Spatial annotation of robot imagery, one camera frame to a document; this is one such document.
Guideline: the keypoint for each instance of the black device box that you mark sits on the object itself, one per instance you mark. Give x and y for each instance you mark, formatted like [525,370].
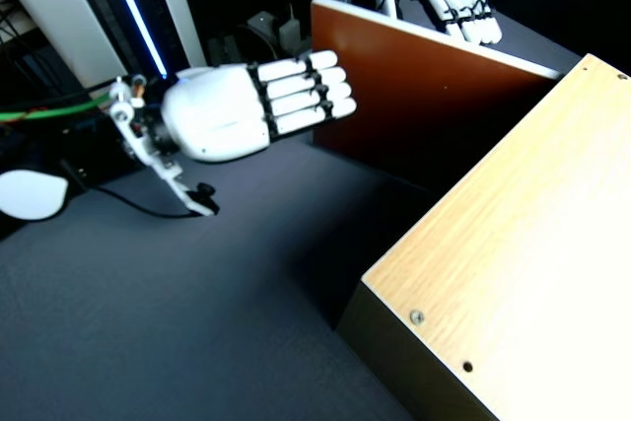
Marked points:
[98,150]

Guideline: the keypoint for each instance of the white column with blue light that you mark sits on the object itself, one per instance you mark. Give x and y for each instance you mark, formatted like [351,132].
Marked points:
[64,7]

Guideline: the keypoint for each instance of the brown wooden board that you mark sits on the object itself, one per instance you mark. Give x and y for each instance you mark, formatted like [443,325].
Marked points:
[419,86]

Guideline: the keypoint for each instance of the grey power adapter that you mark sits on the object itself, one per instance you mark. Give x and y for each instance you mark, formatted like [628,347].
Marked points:
[290,29]
[261,24]

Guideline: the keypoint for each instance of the grey table cloth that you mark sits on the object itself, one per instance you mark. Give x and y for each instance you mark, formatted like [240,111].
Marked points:
[172,302]

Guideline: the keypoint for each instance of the light wooden box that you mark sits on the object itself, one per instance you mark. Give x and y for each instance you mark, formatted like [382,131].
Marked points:
[517,243]

